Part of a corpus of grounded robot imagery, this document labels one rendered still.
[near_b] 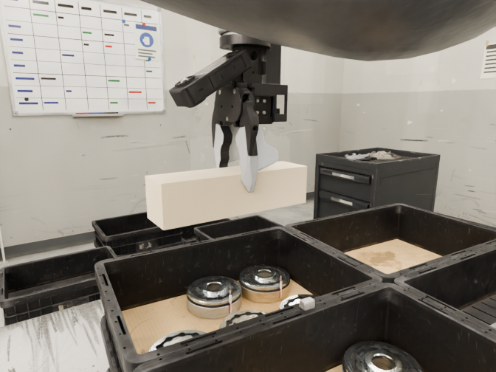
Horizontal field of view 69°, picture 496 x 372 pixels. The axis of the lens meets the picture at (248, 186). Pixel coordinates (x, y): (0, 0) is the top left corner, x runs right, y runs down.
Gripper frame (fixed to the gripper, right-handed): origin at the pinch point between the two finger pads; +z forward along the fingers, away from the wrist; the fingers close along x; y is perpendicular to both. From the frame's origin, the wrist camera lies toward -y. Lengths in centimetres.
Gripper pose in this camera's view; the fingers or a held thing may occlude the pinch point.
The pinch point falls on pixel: (232, 181)
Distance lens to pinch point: 53.4
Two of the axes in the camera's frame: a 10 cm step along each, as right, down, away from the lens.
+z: -0.1, 9.8, 2.2
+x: -5.6, -1.8, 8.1
